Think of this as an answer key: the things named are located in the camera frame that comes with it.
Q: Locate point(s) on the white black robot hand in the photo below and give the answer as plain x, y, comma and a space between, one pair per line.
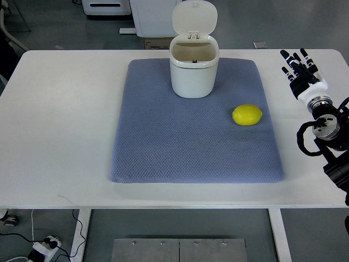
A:
306, 80

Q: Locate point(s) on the yellow lemon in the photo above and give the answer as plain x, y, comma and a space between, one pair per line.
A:
247, 115

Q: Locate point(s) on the white trash bin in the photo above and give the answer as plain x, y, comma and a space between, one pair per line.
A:
194, 62

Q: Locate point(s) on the white trash bin lid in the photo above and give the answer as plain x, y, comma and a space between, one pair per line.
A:
190, 17

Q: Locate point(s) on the grey floor socket plate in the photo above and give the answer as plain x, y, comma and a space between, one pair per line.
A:
260, 45

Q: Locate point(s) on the white right table leg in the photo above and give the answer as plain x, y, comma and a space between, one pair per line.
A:
279, 234

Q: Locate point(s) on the blue textured mat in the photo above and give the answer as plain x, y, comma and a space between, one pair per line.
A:
164, 138

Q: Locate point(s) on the cardboard box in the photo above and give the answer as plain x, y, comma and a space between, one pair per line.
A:
157, 43

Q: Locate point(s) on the white cabinet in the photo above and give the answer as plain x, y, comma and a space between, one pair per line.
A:
152, 19

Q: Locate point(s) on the white appliance with black slot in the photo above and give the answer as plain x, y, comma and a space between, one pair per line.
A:
101, 8

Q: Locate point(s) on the grey metal floor plate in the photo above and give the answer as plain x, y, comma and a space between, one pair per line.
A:
172, 249

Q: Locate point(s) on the white chair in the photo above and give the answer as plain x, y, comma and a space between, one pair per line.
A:
13, 23

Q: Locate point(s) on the white power strip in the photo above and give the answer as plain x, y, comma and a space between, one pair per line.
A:
44, 251

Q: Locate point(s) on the caster wheel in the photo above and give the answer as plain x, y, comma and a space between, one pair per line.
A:
8, 219

